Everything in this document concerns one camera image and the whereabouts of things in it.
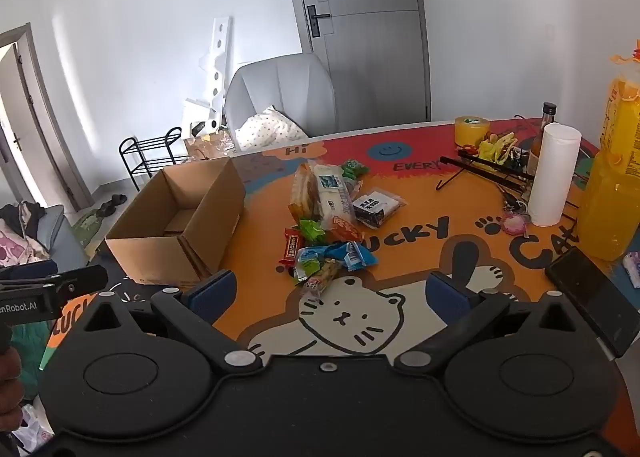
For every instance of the open dark door frame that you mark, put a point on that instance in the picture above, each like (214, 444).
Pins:
(60, 147)

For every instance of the yellow tape roll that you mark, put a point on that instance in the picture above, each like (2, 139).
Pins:
(471, 132)

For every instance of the white plastic bag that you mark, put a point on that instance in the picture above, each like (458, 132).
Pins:
(32, 429)

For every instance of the white paper towel roll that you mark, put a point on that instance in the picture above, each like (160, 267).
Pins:
(552, 177)

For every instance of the brown cardboard box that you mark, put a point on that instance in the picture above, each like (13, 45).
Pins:
(150, 247)

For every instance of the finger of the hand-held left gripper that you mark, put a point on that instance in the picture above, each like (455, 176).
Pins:
(30, 268)
(85, 279)

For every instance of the black metal shoe rack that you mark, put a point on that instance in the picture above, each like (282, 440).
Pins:
(150, 147)

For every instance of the purple packet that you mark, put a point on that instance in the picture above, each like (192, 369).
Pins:
(632, 269)

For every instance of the person's left hand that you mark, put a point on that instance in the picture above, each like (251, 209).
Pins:
(9, 387)

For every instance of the pile of clothes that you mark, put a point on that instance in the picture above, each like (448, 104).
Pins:
(20, 232)

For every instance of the dark slippers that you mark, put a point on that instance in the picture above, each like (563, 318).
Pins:
(112, 204)

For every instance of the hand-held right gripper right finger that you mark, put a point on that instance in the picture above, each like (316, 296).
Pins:
(446, 296)

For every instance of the white board with holes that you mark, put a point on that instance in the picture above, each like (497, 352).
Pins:
(220, 62)

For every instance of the orange topped bread packet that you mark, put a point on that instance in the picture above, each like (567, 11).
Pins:
(301, 192)

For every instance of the yellow toy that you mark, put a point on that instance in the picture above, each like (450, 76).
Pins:
(492, 149)

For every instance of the orange juice bottle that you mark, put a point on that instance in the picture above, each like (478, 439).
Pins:
(612, 187)

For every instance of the dark green snack packet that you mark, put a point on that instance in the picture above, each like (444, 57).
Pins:
(354, 169)

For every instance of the pale green clear snack packet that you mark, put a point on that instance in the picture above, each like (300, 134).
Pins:
(309, 264)

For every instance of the dark glass bottle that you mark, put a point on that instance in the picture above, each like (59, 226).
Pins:
(542, 137)

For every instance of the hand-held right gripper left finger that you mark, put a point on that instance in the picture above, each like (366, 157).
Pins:
(214, 296)

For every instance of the black phone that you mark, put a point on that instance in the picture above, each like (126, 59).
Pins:
(595, 299)

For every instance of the grey chair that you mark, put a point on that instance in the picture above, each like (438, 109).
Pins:
(285, 82)

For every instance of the grey door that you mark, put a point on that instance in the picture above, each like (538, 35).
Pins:
(370, 37)

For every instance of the long white bread packet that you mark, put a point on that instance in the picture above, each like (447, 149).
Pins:
(332, 199)

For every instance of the bright green snack packet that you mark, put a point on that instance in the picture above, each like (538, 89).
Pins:
(311, 231)

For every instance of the grey-blue sofa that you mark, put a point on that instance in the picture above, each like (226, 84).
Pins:
(60, 237)

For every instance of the orange snack packet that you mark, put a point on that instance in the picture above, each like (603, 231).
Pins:
(347, 229)

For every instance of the blue snack packet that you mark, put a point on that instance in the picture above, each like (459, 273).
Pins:
(352, 254)

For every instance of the black label white cake packet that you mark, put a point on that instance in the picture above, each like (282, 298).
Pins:
(375, 209)

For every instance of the red snack bar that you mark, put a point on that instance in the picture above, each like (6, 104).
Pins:
(291, 247)

